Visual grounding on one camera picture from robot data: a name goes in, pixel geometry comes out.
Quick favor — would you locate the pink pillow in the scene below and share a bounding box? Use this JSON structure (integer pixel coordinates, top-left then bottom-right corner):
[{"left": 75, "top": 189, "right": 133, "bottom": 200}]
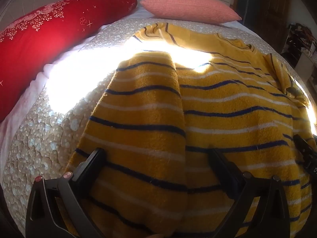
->
[{"left": 140, "top": 0, "right": 242, "bottom": 25}]

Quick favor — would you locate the brown wooden door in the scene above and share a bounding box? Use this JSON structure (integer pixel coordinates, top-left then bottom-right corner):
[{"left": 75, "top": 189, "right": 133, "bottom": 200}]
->
[{"left": 237, "top": 0, "right": 291, "bottom": 53}]

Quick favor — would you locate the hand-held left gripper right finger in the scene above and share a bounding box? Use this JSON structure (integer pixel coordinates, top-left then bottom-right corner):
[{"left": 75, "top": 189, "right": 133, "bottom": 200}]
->
[{"left": 209, "top": 148, "right": 290, "bottom": 238}]

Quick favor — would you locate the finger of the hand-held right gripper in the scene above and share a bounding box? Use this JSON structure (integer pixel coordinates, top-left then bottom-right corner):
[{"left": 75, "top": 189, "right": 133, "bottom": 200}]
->
[{"left": 293, "top": 134, "right": 317, "bottom": 177}]

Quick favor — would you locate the shoe rack with clothes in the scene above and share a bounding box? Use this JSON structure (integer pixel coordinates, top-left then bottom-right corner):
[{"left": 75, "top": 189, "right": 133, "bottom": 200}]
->
[{"left": 282, "top": 23, "right": 315, "bottom": 68}]

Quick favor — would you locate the red floral quilt roll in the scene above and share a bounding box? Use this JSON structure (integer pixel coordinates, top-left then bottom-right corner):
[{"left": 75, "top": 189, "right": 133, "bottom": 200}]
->
[{"left": 0, "top": 0, "right": 138, "bottom": 124}]

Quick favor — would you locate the beige patterned bed mat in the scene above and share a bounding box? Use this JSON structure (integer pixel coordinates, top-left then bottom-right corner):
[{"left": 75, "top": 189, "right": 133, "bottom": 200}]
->
[{"left": 4, "top": 17, "right": 311, "bottom": 231}]

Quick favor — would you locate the yellow striped sweater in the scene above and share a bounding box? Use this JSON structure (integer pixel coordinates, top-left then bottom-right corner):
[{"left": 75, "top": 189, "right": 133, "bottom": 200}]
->
[{"left": 63, "top": 23, "right": 314, "bottom": 238}]

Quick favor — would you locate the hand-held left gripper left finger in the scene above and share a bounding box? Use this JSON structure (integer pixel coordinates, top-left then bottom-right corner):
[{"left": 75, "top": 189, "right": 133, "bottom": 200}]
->
[{"left": 26, "top": 148, "right": 105, "bottom": 238}]

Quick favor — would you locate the white bed sheet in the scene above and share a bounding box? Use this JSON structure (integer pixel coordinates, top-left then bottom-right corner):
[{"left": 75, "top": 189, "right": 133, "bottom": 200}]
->
[{"left": 0, "top": 4, "right": 247, "bottom": 165}]

